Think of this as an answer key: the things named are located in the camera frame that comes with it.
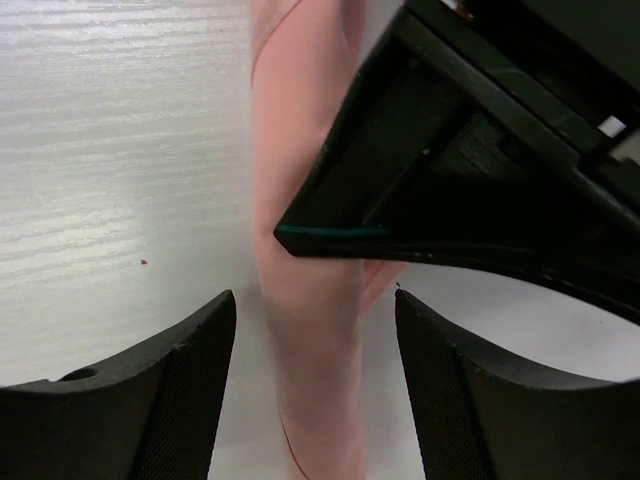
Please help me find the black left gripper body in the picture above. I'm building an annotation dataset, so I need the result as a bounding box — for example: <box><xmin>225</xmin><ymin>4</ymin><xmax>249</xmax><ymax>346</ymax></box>
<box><xmin>399</xmin><ymin>0</ymin><xmax>640</xmax><ymax>226</ymax></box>

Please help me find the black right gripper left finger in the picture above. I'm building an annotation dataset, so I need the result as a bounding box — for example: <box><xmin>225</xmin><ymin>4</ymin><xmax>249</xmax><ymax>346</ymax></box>
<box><xmin>1</xmin><ymin>290</ymin><xmax>236</xmax><ymax>480</ymax></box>

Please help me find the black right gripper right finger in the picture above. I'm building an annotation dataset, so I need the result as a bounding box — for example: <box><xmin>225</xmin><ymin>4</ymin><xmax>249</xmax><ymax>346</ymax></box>
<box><xmin>395</xmin><ymin>290</ymin><xmax>639</xmax><ymax>480</ymax></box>

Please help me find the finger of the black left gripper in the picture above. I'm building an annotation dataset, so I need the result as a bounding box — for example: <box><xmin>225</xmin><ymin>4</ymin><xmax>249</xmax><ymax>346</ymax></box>
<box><xmin>275</xmin><ymin>9</ymin><xmax>639</xmax><ymax>322</ymax></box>

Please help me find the pink cloth napkin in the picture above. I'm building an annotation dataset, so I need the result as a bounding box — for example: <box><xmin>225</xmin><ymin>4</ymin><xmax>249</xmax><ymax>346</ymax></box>
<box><xmin>252</xmin><ymin>1</ymin><xmax>402</xmax><ymax>479</ymax></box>

